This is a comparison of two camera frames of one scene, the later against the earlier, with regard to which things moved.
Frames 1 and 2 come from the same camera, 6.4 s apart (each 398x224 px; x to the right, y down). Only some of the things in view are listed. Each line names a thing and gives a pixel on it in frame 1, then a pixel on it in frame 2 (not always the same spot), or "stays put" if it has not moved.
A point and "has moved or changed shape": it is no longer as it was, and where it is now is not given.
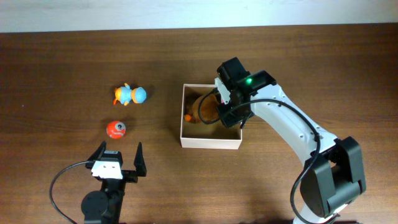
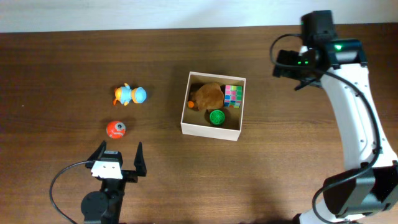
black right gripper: (228, 119) → (289, 73)
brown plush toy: (209, 109) has moved or changed shape
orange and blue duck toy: (124, 94) stays put
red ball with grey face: (115, 129) stays put
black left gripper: (132, 176) stays put
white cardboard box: (212, 135) has moved or changed shape
